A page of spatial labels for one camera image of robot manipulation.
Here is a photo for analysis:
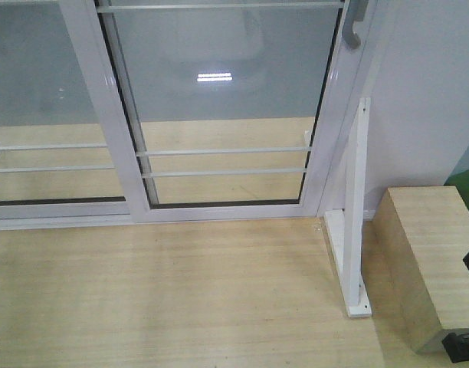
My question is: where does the light wooden box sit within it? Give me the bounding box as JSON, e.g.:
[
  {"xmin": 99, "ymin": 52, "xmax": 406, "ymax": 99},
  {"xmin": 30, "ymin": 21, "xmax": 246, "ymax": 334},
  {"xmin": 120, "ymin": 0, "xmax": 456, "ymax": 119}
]
[{"xmin": 373, "ymin": 186, "xmax": 469, "ymax": 353}]

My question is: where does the white door frame support bracket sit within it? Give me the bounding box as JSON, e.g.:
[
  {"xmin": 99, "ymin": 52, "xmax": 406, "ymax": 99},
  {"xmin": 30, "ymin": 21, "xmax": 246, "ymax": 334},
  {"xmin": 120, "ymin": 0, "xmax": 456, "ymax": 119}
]
[{"xmin": 324, "ymin": 97, "xmax": 372, "ymax": 318}]

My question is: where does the grey door handle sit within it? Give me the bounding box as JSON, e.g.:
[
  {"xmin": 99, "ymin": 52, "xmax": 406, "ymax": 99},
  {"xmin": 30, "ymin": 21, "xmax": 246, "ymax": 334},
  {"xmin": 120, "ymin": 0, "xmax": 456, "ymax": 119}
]
[{"xmin": 342, "ymin": 0, "xmax": 369, "ymax": 50}]

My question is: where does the white sliding glass door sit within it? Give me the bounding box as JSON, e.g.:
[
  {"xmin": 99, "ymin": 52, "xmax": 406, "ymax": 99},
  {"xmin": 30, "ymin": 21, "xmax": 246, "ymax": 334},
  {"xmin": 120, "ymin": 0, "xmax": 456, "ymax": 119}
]
[{"xmin": 57, "ymin": 0, "xmax": 377, "ymax": 224}]

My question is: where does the white fixed glass panel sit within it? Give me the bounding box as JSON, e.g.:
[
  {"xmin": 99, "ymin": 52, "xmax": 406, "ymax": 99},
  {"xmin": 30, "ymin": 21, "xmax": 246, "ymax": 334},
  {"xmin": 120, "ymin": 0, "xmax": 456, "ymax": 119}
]
[{"xmin": 0, "ymin": 1, "xmax": 130, "ymax": 221}]

